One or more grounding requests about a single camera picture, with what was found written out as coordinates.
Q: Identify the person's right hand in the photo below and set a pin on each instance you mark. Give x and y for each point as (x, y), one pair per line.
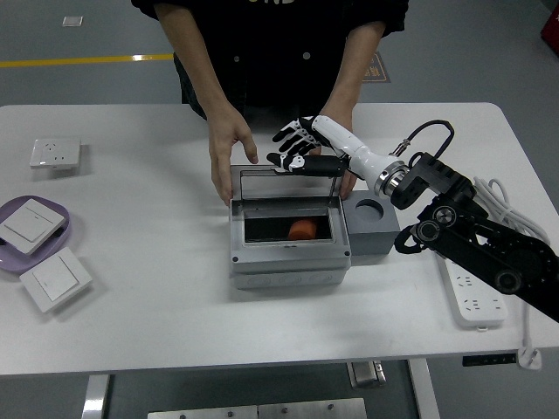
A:
(225, 139)

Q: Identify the person's left hand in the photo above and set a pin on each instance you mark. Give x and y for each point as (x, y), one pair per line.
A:
(340, 118)

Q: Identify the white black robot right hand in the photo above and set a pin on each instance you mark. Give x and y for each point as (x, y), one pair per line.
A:
(349, 146)

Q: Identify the orange cylinder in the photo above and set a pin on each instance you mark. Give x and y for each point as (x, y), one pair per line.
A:
(302, 230)

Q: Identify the grey electrical box clear lid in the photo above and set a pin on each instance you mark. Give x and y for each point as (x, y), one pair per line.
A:
(288, 262)

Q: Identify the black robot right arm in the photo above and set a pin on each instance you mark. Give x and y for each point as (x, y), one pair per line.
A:
(480, 249)

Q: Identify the person's left forearm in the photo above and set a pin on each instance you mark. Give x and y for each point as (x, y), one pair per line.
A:
(356, 65)

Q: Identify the person's right forearm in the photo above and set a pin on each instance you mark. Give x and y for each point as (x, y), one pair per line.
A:
(192, 57)

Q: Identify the grey cube with round hole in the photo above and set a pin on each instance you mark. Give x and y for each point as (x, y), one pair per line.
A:
(371, 241)

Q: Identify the brown floor sign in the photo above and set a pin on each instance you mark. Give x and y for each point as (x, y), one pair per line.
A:
(381, 70)

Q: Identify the person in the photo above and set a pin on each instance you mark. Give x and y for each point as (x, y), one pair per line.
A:
(271, 52)

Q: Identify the yellow floor tape line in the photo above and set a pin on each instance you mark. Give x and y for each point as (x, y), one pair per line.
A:
(87, 60)

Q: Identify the purple plastic tray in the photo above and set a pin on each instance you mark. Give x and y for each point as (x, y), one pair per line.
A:
(61, 238)

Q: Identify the small metal floor plate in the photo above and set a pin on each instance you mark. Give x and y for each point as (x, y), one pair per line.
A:
(72, 21)

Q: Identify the white power strip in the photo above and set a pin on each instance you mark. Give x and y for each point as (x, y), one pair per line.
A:
(476, 301)

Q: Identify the red object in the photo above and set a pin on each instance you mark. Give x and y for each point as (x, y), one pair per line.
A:
(551, 30)

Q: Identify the white table leg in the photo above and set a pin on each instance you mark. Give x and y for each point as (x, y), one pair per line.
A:
(96, 397)
(423, 388)

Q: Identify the black table control panel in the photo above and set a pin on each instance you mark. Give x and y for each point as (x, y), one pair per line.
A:
(489, 360)

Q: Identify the white power plug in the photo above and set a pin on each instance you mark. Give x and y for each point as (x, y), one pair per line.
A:
(529, 358)

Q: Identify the white wall socket plate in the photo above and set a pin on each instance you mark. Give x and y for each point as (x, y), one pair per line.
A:
(54, 153)

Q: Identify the white wall switch plate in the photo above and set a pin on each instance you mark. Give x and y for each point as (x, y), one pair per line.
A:
(28, 224)
(56, 279)

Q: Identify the metal bracket under table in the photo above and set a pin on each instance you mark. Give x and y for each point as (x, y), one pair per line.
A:
(367, 374)

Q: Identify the metal base plate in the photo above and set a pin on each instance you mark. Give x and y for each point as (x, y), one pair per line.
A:
(312, 409)
(201, 414)

